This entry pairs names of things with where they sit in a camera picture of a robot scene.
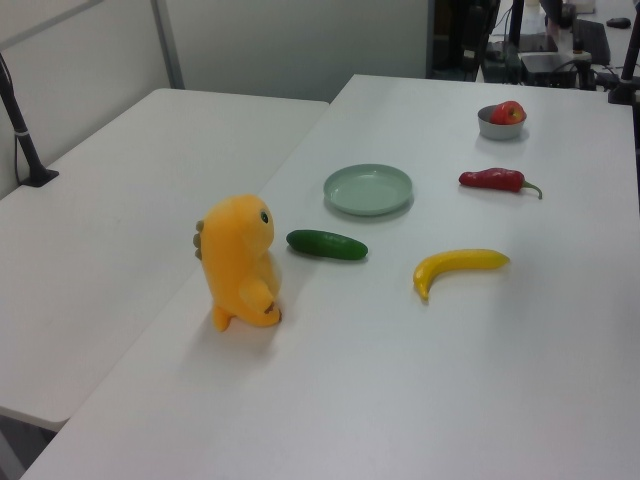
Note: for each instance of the red apple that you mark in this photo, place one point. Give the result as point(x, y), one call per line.
point(507, 112)

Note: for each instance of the grey bowl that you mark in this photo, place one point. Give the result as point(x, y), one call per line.
point(497, 131)

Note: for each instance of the green cucumber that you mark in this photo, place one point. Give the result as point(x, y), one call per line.
point(325, 245)

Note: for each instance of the pale green plate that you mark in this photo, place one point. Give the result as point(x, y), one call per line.
point(367, 192)

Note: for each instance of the orange plush dinosaur toy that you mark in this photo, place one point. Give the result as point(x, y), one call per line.
point(235, 260)

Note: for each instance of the yellow banana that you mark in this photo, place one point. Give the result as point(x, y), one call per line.
point(450, 262)

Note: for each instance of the red chili pepper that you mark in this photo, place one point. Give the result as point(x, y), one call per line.
point(492, 179)

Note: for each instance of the black monitor stand pole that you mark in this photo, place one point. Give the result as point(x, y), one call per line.
point(516, 25)

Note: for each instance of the black keyboard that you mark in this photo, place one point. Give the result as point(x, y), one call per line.
point(592, 40)

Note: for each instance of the black clamped stand pole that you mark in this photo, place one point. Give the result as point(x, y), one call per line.
point(627, 65)

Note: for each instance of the black computer mouse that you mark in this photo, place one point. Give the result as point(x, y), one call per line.
point(618, 22)

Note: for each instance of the grey partition post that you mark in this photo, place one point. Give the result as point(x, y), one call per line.
point(167, 45)

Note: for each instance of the black camera stand pole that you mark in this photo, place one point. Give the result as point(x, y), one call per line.
point(25, 145)

